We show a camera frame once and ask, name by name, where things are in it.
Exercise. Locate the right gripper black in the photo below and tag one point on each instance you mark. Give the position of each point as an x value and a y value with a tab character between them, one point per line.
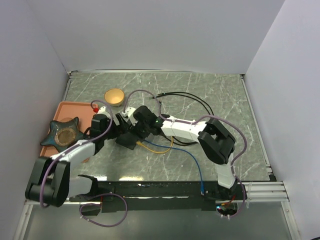
136	129

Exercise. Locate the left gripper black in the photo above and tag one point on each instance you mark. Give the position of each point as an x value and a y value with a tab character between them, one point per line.
118	130

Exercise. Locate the black network switch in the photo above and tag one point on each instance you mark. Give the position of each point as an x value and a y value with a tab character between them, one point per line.
127	140

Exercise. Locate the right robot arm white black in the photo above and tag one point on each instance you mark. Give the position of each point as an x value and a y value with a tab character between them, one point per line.
216	141

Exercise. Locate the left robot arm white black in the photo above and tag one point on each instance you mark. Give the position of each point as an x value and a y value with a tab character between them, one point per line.
50	183

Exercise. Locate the yellow wooden bowl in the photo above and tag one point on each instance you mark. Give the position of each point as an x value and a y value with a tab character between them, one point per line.
114	97

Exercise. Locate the dark blue star dish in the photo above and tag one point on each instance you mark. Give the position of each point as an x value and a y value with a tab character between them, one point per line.
62	134

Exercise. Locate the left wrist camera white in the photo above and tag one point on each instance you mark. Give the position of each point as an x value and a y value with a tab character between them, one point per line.
103	111

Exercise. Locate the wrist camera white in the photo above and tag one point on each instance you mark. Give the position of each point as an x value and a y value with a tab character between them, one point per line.
103	111
128	115

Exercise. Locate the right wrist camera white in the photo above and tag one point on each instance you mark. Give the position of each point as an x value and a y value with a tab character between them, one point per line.
128	115

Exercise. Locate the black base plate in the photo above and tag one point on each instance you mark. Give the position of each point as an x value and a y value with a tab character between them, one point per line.
161	195

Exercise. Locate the aluminium frame rail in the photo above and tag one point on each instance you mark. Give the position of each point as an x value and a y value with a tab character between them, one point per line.
266	191

